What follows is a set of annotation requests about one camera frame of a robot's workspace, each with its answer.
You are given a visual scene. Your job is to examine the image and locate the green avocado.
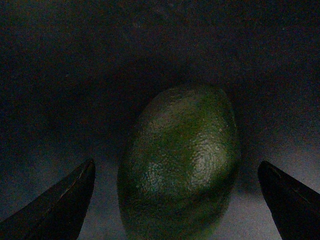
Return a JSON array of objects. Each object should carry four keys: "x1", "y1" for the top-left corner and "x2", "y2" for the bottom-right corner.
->
[{"x1": 117, "y1": 85, "x2": 241, "y2": 240}]

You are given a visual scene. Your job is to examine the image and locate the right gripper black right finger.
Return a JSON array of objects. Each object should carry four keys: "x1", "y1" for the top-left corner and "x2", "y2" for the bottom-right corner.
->
[{"x1": 257, "y1": 161, "x2": 320, "y2": 240}]

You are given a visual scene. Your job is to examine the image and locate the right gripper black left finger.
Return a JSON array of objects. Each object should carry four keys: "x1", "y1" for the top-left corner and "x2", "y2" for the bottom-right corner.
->
[{"x1": 0, "y1": 159, "x2": 96, "y2": 240}]

